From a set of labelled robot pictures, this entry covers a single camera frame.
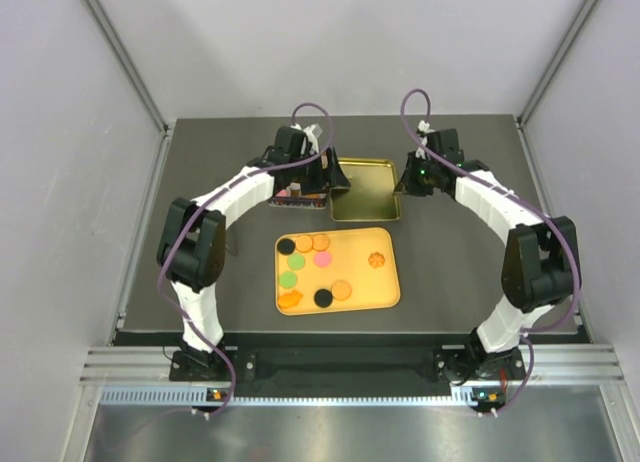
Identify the tan biscuit lower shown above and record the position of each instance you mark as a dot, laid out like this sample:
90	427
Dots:
341	291

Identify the green sandwich cookie lower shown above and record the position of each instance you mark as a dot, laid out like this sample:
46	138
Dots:
287	280

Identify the black sandwich cookie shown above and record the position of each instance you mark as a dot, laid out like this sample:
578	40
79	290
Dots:
286	246
323	298

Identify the orange swirl cookie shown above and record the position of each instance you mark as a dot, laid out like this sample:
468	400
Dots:
376	260

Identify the tan biscuit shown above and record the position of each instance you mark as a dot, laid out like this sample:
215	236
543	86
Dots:
320	242
341	291
304	243

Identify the tan biscuit top right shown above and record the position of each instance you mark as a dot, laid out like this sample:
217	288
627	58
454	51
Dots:
320	242

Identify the orange fish cookie lower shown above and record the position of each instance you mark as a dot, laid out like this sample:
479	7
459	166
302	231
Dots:
289	300

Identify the aluminium frame rail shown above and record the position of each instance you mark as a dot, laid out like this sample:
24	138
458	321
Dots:
554	364

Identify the black sandwich cookie upper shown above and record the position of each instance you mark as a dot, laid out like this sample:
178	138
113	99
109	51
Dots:
286	246

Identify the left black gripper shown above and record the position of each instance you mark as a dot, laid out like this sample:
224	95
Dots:
335	176

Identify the square cookie tin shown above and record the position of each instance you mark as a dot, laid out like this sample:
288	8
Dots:
294	200

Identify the gold tin lid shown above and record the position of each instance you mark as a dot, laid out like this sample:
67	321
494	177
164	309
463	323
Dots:
371	197

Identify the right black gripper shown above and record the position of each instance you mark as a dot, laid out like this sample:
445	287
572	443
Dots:
406	184

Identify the tan biscuit top left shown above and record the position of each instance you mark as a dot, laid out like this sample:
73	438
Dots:
304	243

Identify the green sandwich cookie upper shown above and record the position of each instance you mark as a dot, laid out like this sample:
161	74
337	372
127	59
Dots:
296	262

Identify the grey cable duct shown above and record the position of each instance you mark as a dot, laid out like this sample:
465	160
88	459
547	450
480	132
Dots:
209	397

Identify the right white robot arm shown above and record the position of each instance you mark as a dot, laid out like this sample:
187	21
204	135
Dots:
540	264

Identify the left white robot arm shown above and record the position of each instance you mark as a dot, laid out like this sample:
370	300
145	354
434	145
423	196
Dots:
192	249

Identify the green sandwich cookie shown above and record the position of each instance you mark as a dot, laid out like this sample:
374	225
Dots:
296	262
287	280

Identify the yellow cookie tray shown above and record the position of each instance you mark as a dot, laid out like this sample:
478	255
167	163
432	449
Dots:
372	289

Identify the black sandwich cookie lower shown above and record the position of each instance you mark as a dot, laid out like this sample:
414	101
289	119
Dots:
323	298

